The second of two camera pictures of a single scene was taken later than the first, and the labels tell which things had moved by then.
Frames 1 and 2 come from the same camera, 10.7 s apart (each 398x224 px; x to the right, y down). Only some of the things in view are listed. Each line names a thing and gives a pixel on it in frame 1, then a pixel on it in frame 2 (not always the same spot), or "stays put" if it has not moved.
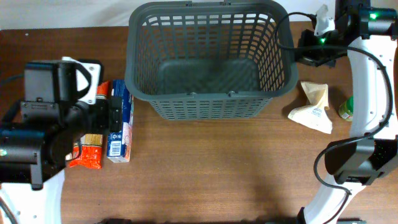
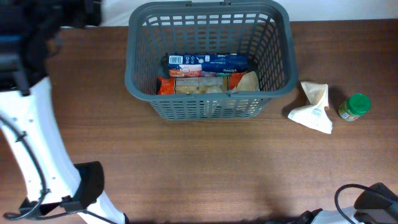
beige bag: [314, 115] stays put
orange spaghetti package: [91, 151] → [196, 84]
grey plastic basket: [210, 60] stays put
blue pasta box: [119, 144] → [206, 65]
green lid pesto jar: [346, 109] stays put
